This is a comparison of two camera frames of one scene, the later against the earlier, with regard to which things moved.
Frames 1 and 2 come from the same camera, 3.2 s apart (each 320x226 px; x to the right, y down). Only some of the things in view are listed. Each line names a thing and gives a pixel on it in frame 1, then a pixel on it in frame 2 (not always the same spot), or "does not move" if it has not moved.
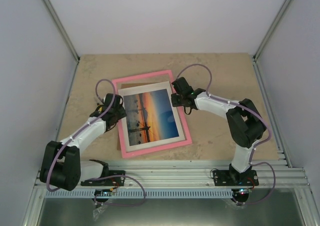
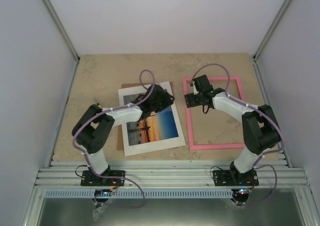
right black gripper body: (176, 103) to (190, 99)
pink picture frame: (178, 144) to (208, 146)
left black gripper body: (121, 115) to (157, 106)
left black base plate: (117, 181) does not move
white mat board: (147, 88) does not move
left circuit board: (103, 192) does not move
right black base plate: (228, 178) does not move
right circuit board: (245, 191) does not move
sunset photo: (150, 117) does not move
